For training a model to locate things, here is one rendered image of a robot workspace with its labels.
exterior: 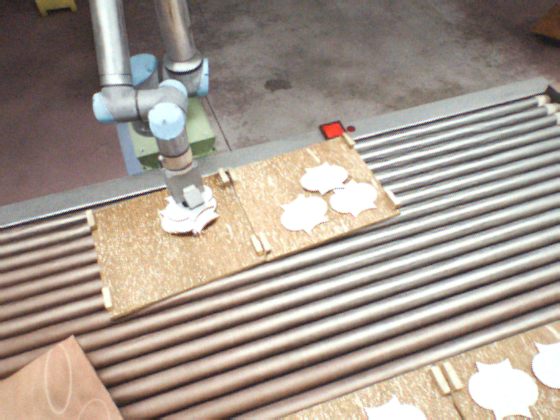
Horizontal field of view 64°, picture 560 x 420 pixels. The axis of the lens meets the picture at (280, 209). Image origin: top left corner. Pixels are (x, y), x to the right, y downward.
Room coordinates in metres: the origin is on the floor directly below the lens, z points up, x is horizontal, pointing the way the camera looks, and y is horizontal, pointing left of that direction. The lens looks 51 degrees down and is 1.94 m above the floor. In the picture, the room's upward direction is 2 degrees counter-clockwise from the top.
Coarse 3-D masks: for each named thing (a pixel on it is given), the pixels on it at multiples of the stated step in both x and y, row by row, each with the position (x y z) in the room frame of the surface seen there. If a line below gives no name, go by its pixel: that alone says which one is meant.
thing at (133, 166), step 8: (120, 128) 1.25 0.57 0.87; (128, 128) 1.25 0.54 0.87; (120, 136) 1.21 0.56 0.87; (128, 136) 1.21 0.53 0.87; (128, 144) 1.16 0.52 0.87; (128, 152) 1.12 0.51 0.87; (128, 160) 1.08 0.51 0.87; (136, 160) 1.08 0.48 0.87; (128, 168) 1.05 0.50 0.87; (136, 168) 1.05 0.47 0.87
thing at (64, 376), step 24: (72, 336) 0.39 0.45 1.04; (48, 360) 0.34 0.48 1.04; (72, 360) 0.34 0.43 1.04; (0, 384) 0.30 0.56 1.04; (24, 384) 0.29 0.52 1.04; (48, 384) 0.29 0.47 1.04; (72, 384) 0.29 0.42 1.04; (96, 384) 0.29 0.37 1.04; (0, 408) 0.25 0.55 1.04; (24, 408) 0.25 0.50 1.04; (48, 408) 0.25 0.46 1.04; (72, 408) 0.25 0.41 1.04; (96, 408) 0.25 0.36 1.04
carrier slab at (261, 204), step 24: (336, 144) 1.06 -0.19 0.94; (240, 168) 0.97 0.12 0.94; (264, 168) 0.96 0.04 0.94; (288, 168) 0.96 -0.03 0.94; (360, 168) 0.95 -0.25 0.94; (240, 192) 0.87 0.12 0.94; (264, 192) 0.87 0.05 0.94; (288, 192) 0.86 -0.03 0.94; (312, 192) 0.86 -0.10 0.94; (384, 192) 0.85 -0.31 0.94; (264, 216) 0.78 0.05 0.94; (336, 216) 0.77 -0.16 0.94; (360, 216) 0.77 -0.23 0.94; (384, 216) 0.76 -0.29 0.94; (288, 240) 0.69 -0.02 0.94; (312, 240) 0.69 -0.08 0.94
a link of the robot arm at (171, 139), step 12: (156, 108) 0.82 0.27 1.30; (168, 108) 0.82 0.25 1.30; (156, 120) 0.78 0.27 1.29; (168, 120) 0.78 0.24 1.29; (180, 120) 0.79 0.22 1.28; (156, 132) 0.77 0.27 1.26; (168, 132) 0.77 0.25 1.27; (180, 132) 0.78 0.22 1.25; (156, 144) 0.79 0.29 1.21; (168, 144) 0.77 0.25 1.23; (180, 144) 0.78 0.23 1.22; (168, 156) 0.77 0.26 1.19; (180, 156) 0.77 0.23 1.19
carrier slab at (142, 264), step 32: (160, 192) 0.88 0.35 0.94; (224, 192) 0.87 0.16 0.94; (128, 224) 0.76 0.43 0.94; (160, 224) 0.76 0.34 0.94; (224, 224) 0.75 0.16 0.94; (128, 256) 0.66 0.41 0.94; (160, 256) 0.65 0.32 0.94; (192, 256) 0.65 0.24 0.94; (224, 256) 0.65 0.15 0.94; (256, 256) 0.64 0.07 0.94; (128, 288) 0.56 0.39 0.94; (160, 288) 0.56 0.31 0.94; (192, 288) 0.56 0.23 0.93
